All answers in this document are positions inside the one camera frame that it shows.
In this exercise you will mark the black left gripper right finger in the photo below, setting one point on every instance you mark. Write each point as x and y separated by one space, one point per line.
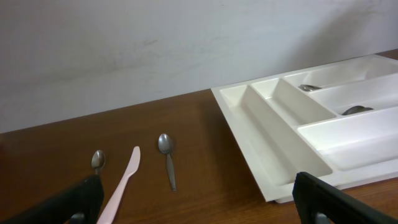
319 202

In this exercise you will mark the pink plastic knife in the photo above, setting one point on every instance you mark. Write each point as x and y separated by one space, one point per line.
112 206

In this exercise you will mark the large metal spoon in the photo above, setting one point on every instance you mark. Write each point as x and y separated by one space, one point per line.
309 87

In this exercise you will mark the small teaspoon dark handle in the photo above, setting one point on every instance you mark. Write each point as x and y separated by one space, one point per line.
166 147

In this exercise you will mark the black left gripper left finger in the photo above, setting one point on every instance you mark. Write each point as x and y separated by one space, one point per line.
85 198

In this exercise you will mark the white plastic cutlery tray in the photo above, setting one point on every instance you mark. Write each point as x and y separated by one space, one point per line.
282 130

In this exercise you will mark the metal fork in tray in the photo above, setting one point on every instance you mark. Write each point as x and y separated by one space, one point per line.
356 109

